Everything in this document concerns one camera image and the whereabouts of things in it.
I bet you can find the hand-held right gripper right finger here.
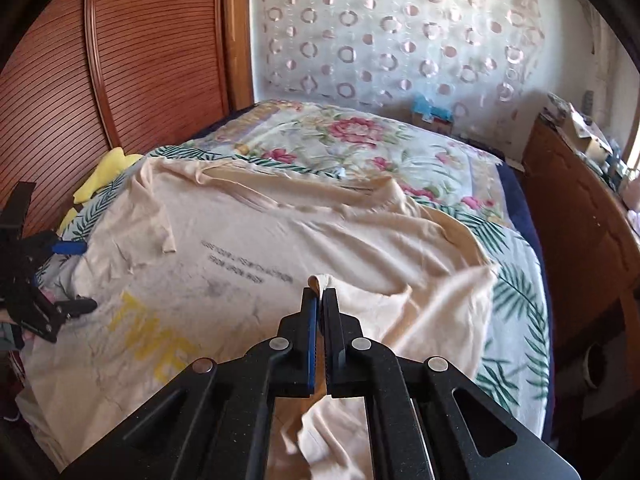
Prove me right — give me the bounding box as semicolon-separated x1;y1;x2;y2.
322;288;582;480

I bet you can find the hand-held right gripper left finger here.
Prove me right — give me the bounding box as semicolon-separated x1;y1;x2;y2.
60;286;319;480

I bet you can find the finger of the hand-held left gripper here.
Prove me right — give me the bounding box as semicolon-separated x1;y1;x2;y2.
35;297;98;319
30;232;87;261

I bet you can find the beige t-shirt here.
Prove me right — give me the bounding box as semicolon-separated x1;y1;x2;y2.
15;157;501;480

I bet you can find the yellow cloth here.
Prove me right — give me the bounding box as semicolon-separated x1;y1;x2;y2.
57;147;144;237

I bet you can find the leaf print bed sheet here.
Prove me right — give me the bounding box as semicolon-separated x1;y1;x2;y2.
57;145;552;426

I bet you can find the floral quilt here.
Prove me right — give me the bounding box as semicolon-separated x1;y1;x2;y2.
192;100;507;226

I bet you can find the wooden headboard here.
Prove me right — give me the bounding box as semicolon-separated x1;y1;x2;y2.
0;0;253;243

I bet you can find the blue box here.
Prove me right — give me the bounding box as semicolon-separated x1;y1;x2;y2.
411;94;457;130

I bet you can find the white cup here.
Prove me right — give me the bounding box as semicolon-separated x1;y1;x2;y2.
581;341;609;392

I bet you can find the wooden cabinet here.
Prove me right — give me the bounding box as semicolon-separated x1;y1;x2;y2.
520;115;640;411

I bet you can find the white curtain with circles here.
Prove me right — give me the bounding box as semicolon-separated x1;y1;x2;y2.
247;0;583;136

